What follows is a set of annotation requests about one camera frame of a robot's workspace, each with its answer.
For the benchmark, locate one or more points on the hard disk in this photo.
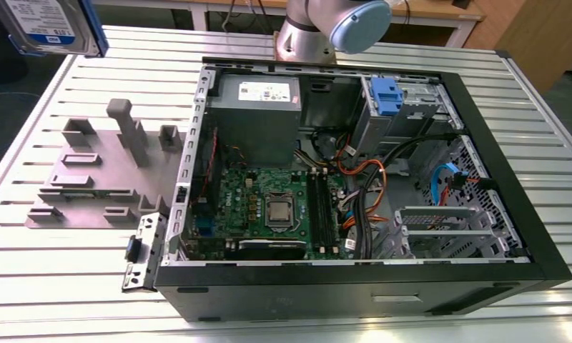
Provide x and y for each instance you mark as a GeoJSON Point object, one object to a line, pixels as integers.
{"type": "Point", "coordinates": [52, 25]}

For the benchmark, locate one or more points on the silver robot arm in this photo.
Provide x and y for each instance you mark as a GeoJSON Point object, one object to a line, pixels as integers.
{"type": "Point", "coordinates": [306, 39]}

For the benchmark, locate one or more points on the metal disk bay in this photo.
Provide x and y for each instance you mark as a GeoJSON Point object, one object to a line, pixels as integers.
{"type": "Point", "coordinates": [439, 233]}

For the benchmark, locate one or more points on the silver CPU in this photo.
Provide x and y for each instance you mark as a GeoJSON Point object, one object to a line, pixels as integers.
{"type": "Point", "coordinates": [279, 210]}

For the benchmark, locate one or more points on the black RAM slot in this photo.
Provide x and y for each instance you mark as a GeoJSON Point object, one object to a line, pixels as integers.
{"type": "Point", "coordinates": [328, 211]}
{"type": "Point", "coordinates": [316, 211]}

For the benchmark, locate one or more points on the green motherboard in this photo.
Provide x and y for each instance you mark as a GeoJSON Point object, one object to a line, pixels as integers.
{"type": "Point", "coordinates": [237, 200]}

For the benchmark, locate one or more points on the grey power supply unit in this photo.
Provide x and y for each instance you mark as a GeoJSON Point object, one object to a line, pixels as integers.
{"type": "Point", "coordinates": [257, 125]}

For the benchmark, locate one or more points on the CPU socket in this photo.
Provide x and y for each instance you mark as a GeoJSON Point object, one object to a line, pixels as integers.
{"type": "Point", "coordinates": [282, 226]}

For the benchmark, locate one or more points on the black graphics card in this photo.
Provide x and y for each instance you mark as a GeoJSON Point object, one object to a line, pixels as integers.
{"type": "Point", "coordinates": [271, 248]}

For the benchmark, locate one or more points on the grey metal drive cage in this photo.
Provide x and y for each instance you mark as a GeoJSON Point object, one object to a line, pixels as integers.
{"type": "Point", "coordinates": [386, 128]}

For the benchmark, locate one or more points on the blue plastic drive latch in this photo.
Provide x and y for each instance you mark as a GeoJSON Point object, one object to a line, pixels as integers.
{"type": "Point", "coordinates": [386, 96]}

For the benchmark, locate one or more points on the black PC case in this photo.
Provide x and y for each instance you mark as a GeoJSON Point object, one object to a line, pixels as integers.
{"type": "Point", "coordinates": [315, 293]}

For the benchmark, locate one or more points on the grey parts rack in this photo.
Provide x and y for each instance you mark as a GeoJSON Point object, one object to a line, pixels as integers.
{"type": "Point", "coordinates": [115, 200]}

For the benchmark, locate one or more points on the green RAM stick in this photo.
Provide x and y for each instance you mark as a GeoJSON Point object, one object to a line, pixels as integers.
{"type": "Point", "coordinates": [83, 194]}

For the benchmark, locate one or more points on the wooden desk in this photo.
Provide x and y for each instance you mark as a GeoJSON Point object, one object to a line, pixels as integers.
{"type": "Point", "coordinates": [434, 14]}

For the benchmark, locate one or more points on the wooden cabinet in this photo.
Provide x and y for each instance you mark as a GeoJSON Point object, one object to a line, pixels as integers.
{"type": "Point", "coordinates": [543, 35]}

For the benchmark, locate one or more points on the metal expansion slot retainer bracket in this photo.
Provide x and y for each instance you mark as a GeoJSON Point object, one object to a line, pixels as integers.
{"type": "Point", "coordinates": [148, 250]}

